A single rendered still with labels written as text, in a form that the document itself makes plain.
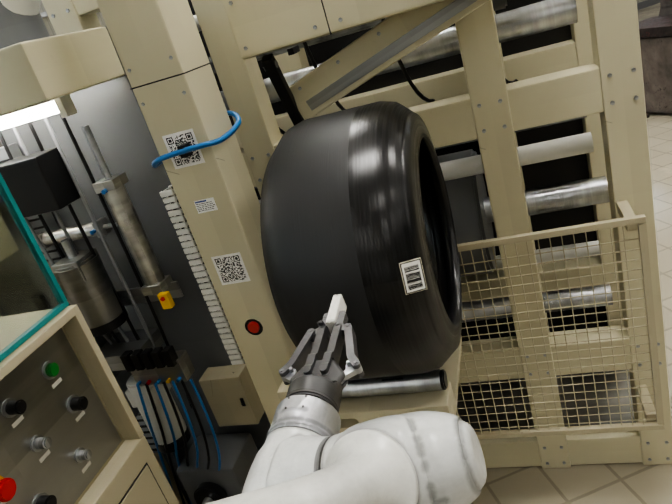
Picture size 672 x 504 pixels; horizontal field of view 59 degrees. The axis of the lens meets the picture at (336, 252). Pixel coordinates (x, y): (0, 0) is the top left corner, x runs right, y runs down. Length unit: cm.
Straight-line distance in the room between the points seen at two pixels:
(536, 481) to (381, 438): 177
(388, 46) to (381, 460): 113
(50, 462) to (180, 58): 87
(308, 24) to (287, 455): 100
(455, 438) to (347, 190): 57
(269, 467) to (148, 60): 86
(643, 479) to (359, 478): 185
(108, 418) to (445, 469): 106
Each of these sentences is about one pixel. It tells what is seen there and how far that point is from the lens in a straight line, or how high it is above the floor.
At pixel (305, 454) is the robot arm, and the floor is 126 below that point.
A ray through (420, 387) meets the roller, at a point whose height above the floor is 90.
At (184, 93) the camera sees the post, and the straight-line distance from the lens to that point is 127.
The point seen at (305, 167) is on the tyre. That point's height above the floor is 144.
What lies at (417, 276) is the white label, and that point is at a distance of 105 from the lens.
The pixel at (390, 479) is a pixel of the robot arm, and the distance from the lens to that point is 59.
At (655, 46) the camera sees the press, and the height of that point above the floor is 61.
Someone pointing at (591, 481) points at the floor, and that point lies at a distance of 234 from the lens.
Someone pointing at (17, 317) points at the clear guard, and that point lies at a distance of 134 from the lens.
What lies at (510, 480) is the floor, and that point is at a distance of 236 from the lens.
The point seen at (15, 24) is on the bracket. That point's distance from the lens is 183.
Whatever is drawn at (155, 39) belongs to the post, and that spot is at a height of 173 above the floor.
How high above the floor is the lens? 170
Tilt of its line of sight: 22 degrees down
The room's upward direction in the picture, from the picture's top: 17 degrees counter-clockwise
